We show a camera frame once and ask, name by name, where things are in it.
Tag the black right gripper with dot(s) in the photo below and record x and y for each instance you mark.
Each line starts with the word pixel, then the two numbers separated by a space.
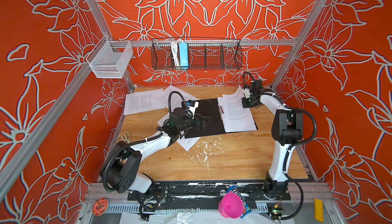
pixel 245 104

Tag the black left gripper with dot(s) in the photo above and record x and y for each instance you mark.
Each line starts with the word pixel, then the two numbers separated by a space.
pixel 201 127

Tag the blue folder black inside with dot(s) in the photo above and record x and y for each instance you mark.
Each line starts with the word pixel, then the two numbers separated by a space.
pixel 208 108

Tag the printed paper sheet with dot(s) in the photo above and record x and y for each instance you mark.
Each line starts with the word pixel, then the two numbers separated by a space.
pixel 144 101
pixel 233 109
pixel 239 127
pixel 186 143

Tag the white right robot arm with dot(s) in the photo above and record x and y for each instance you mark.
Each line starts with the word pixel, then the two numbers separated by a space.
pixel 287 132

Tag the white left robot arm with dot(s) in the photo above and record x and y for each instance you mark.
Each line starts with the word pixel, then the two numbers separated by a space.
pixel 120 170

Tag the metal folder clip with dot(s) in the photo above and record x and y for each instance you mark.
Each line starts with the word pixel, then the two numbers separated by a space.
pixel 221 112

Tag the printed paper sheet angled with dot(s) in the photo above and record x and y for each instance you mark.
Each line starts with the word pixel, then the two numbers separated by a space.
pixel 163 97

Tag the blue box in basket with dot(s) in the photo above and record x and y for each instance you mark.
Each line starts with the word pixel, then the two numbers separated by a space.
pixel 183 51

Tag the pink funnel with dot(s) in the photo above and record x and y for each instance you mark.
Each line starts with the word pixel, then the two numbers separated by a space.
pixel 231 206

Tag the blue candy bag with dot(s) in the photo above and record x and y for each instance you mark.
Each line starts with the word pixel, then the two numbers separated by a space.
pixel 245 207

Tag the yellow block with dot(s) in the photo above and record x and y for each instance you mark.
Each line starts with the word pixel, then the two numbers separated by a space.
pixel 318 210

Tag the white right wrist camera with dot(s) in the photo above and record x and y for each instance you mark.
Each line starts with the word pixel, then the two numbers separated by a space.
pixel 247 93

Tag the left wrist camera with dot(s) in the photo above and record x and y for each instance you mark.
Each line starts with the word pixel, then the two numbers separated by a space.
pixel 191 106

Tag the black wire wall basket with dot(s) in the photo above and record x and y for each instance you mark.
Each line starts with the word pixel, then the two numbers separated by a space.
pixel 203 54

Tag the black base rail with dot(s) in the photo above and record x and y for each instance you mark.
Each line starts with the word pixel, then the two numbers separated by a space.
pixel 205 195

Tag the scissors with cream handles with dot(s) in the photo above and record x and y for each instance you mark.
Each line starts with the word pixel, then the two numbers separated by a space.
pixel 125 137

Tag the white mesh wall basket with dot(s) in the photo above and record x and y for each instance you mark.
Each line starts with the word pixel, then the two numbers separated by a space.
pixel 110 59

